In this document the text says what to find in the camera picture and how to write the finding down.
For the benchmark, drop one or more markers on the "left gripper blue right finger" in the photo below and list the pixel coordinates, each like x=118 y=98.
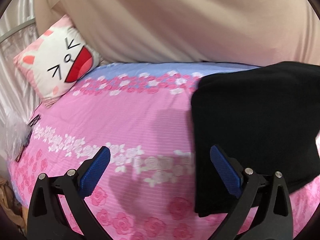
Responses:
x=273 y=218

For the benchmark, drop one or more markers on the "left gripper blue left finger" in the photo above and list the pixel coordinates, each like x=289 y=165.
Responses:
x=46 y=218

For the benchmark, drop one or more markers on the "beige curtain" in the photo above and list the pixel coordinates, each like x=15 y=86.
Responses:
x=257 y=32

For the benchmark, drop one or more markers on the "white cartoon cat pillow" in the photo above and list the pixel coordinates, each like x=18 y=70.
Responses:
x=56 y=61

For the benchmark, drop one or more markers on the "clear plastic bag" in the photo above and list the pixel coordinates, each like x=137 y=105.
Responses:
x=15 y=136

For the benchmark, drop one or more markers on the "pink rose bedsheet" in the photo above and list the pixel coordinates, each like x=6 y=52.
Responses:
x=142 y=113

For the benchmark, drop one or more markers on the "black pants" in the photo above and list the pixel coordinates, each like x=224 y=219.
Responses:
x=266 y=118

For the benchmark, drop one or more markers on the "silver satin curtain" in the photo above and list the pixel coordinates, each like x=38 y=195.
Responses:
x=18 y=30

